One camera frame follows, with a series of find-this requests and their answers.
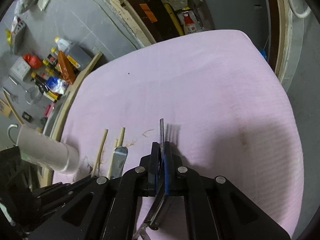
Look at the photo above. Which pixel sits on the grey wall spice rack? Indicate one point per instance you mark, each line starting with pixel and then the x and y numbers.
pixel 17 35

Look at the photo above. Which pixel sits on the blue white seasoning bag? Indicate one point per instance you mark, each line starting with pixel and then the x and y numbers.
pixel 57 85

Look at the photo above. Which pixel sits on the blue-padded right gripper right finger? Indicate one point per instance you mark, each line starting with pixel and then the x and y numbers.
pixel 214 207

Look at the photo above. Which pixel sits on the white plastic utensil holder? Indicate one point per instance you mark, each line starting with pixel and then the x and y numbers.
pixel 42 150

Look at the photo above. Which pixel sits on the metal strainer ladle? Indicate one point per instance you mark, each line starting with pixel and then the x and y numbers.
pixel 32 95

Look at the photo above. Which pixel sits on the large oil jug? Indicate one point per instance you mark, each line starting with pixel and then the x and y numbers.
pixel 74 53

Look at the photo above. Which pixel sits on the white wall box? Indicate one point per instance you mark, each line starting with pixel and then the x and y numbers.
pixel 21 70

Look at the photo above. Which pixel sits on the chrome sink faucet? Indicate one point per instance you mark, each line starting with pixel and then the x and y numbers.
pixel 9 130

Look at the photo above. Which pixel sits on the pink floral tablecloth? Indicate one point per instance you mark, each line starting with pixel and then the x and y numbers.
pixel 225 113

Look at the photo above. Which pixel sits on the grey metal cabinet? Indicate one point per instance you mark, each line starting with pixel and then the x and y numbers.
pixel 248 16

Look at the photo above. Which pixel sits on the red plastic bag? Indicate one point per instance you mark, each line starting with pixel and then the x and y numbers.
pixel 33 61

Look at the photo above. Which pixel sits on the silver metal fork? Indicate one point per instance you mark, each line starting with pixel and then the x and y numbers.
pixel 161 171

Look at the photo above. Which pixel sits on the orange sauce pouch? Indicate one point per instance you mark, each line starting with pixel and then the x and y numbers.
pixel 66 68

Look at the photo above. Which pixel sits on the wooden knife board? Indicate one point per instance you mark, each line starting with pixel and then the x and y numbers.
pixel 5 109

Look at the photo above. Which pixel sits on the blue plastic bag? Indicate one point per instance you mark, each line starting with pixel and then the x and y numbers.
pixel 263 53

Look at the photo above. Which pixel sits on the dark soy sauce bottle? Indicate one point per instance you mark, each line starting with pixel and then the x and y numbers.
pixel 44 89

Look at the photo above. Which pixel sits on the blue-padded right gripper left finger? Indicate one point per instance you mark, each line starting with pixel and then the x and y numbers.
pixel 99 208

